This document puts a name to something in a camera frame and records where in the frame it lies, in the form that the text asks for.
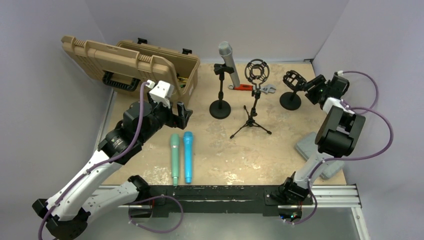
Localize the green microphone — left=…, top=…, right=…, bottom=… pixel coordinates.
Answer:
left=170, top=133, right=180, bottom=187

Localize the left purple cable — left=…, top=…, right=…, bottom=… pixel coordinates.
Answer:
left=37, top=82, right=150, bottom=240

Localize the grey plastic case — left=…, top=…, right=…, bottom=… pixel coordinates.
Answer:
left=294, top=131, right=345, bottom=180

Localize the black round-base shock-mount stand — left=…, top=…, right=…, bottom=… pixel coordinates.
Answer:
left=279, top=70, right=307, bottom=111

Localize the grey microphone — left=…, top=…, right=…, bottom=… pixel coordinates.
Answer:
left=218, top=41, right=241, bottom=88

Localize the black round-base clip stand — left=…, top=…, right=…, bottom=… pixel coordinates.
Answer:
left=209, top=63, right=234, bottom=120

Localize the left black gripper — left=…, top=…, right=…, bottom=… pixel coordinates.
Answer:
left=138, top=91, right=192, bottom=144

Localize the tan plastic tool case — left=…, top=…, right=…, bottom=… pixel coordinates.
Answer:
left=61, top=35, right=200, bottom=105

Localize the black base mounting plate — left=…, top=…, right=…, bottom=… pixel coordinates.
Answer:
left=129, top=185, right=314, bottom=218

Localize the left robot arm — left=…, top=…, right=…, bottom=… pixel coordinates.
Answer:
left=32, top=101, right=193, bottom=240

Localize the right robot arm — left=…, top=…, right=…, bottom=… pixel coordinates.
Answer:
left=278, top=70, right=366, bottom=204

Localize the black tripod shock-mount stand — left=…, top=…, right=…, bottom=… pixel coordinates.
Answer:
left=229, top=58, right=272, bottom=139

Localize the blue microphone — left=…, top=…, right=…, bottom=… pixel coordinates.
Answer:
left=182, top=131, right=194, bottom=184

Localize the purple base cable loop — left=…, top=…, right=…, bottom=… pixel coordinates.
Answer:
left=127, top=194, right=185, bottom=235

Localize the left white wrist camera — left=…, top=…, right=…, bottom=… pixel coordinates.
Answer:
left=146, top=79, right=175, bottom=109

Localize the red-handled adjustable wrench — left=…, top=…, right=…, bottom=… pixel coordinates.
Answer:
left=228, top=84, right=277, bottom=94

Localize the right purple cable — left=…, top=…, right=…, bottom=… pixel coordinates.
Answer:
left=284, top=70, right=395, bottom=226

